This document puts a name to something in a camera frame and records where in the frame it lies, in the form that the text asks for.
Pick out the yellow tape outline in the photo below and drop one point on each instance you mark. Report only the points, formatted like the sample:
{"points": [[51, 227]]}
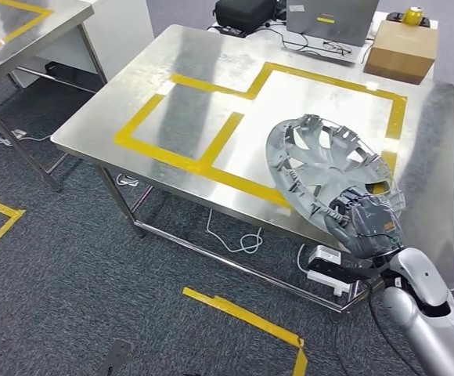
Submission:
{"points": [[46, 12], [125, 139]]}

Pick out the robot left foot plate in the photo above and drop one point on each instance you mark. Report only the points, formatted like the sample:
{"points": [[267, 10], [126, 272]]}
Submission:
{"points": [[113, 358]]}

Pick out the black bag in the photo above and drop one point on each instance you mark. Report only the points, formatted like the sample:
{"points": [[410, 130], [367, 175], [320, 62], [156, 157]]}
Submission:
{"points": [[243, 13]]}

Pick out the grey plastic wheel hubcap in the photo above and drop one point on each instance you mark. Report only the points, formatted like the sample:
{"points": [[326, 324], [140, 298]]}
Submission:
{"points": [[330, 176]]}

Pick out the cardboard box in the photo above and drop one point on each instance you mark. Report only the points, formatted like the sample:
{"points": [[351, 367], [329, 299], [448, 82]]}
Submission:
{"points": [[401, 49]]}

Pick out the black flat device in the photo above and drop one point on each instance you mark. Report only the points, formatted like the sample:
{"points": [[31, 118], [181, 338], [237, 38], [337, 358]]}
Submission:
{"points": [[393, 17]]}

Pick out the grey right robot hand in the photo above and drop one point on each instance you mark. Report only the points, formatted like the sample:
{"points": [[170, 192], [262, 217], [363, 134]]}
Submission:
{"points": [[372, 228]]}

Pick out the yellow tape roll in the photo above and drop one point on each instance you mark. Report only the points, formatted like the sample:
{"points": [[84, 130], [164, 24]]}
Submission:
{"points": [[412, 15]]}

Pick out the yellow floor tape square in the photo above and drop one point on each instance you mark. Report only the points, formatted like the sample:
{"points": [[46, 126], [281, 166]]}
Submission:
{"points": [[0, 204], [243, 315]]}

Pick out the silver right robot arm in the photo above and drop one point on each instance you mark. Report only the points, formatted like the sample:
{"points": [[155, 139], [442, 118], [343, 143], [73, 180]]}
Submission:
{"points": [[430, 322]]}

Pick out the steel workbench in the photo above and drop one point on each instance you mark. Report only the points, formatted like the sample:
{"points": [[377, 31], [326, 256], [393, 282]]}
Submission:
{"points": [[211, 104], [66, 20]]}

